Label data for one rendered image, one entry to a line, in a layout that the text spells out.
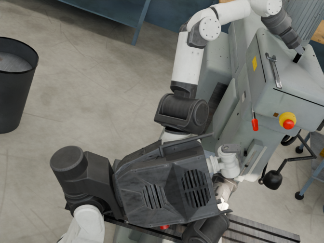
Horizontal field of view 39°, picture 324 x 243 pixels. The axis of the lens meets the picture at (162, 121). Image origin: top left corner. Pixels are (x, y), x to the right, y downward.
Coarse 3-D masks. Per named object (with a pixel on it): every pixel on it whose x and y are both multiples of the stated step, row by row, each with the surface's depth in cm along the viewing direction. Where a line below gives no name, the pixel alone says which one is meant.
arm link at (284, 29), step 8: (288, 16) 165; (280, 24) 164; (288, 24) 165; (272, 32) 168; (280, 32) 166; (288, 32) 166; (296, 32) 170; (288, 40) 168; (296, 40) 167; (288, 48) 170
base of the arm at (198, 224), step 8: (224, 216) 163; (192, 224) 156; (200, 224) 156; (184, 232) 161; (192, 232) 156; (200, 232) 155; (184, 240) 160; (192, 240) 156; (200, 240) 154; (208, 240) 154
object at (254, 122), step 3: (252, 108) 178; (252, 111) 177; (252, 114) 175; (252, 117) 174; (255, 117) 173; (252, 120) 171; (255, 120) 171; (252, 123) 170; (255, 123) 169; (255, 126) 168; (255, 129) 168
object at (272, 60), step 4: (268, 56) 172; (272, 56) 175; (272, 60) 171; (276, 60) 172; (272, 64) 168; (272, 68) 165; (276, 68) 166; (272, 72) 164; (276, 72) 164; (276, 76) 161; (276, 80) 159; (276, 84) 156; (280, 84) 157; (280, 88) 156
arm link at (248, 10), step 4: (240, 0) 157; (244, 0) 157; (248, 0) 163; (244, 4) 156; (248, 4) 157; (244, 8) 156; (248, 8) 157; (244, 12) 156; (248, 12) 157; (244, 16) 158
